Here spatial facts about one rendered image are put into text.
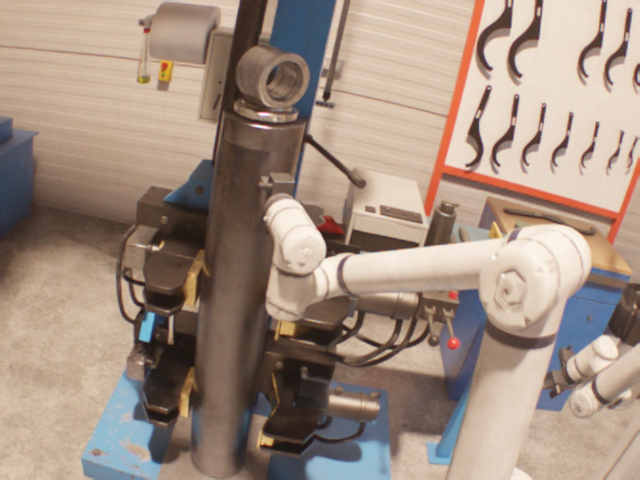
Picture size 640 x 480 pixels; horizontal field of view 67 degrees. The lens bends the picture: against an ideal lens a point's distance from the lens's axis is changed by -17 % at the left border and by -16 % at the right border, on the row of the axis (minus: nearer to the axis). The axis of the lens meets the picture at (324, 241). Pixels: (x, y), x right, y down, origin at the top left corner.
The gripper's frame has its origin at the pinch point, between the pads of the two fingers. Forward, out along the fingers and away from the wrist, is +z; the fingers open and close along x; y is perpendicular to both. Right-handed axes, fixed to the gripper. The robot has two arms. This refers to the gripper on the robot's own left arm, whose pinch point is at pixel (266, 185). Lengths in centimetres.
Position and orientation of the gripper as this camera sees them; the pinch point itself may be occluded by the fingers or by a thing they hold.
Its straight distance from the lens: 138.8
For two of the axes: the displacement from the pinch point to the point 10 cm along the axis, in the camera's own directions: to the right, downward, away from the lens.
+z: -3.1, -4.8, 8.2
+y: -9.3, -0.2, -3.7
